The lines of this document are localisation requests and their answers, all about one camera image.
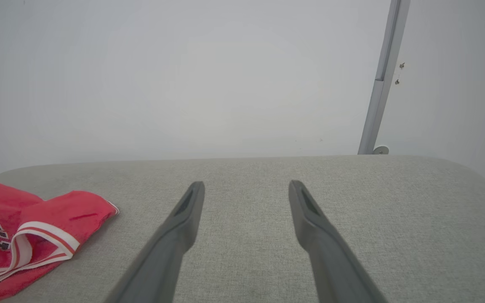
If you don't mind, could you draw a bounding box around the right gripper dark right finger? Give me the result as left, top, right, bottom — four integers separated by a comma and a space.
288, 180, 389, 303

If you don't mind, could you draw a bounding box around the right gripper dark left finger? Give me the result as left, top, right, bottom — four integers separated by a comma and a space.
104, 181, 205, 303

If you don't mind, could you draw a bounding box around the red and white jersey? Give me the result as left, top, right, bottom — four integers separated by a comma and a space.
0, 176, 120, 303

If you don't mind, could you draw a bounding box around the grey metal pole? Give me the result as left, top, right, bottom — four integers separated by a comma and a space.
357, 0, 411, 155

